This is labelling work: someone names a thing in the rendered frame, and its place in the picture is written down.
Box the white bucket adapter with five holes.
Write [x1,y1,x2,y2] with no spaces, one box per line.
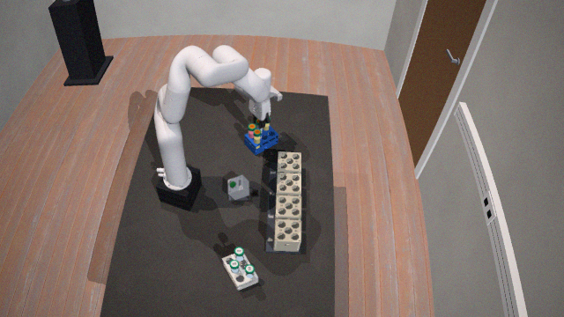
[276,173,301,198]
[273,219,301,252]
[277,151,301,175]
[275,195,301,220]

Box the blue tube rack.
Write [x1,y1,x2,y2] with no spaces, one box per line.
[245,126,278,155]

